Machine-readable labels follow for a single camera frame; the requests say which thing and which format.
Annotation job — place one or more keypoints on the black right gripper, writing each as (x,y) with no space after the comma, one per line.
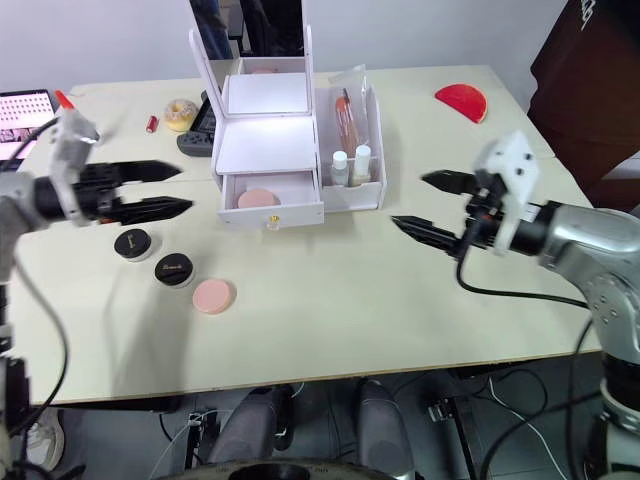
(487,220)

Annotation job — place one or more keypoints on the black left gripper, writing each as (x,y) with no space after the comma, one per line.
(97,185)

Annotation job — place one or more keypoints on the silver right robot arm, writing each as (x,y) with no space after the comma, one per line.
(595,245)

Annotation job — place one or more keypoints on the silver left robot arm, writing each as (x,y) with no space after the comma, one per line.
(15,200)

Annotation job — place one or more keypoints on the pink round makeup sponge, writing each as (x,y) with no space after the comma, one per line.
(258,199)
(214,297)

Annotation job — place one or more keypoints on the white organizer drawer gold knob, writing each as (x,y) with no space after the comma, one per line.
(272,212)

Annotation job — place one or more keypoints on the white cosmetic organizer with mirror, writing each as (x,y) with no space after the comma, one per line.
(270,145)

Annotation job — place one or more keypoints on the black round compact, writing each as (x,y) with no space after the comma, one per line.
(132,243)
(174,269)

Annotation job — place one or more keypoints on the gray handheld controller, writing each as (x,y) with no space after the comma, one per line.
(195,145)

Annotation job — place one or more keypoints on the small red tube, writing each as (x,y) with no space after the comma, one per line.
(151,123)

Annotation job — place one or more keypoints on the yellow frosted donut toy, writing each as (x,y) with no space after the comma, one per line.
(175,117)

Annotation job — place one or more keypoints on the tall white-capped beige bottle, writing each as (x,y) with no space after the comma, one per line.
(361,162)

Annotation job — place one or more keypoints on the small white-capped clear bottle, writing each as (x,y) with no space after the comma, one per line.
(340,167)

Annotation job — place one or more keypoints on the red semicircle watermelon slice toy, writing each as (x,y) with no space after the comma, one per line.
(467,100)

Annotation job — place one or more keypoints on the red cone-shaped tip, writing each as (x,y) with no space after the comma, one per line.
(64,101)

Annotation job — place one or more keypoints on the dark brown cabinet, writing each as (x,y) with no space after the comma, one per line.
(585,90)

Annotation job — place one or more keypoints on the gray rounded shape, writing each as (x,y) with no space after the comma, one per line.
(382,425)
(250,425)

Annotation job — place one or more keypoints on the black metal table leg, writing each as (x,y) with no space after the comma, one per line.
(457,435)

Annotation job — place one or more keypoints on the white sneaker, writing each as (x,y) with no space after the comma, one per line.
(47,442)

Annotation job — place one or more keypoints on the black round rim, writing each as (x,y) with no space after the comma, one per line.
(295,470)

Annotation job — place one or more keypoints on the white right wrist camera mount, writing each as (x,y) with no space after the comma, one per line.
(515,165)

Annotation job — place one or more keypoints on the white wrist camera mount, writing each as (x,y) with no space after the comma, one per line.
(70,135)
(515,165)

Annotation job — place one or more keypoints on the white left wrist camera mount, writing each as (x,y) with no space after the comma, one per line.
(70,135)

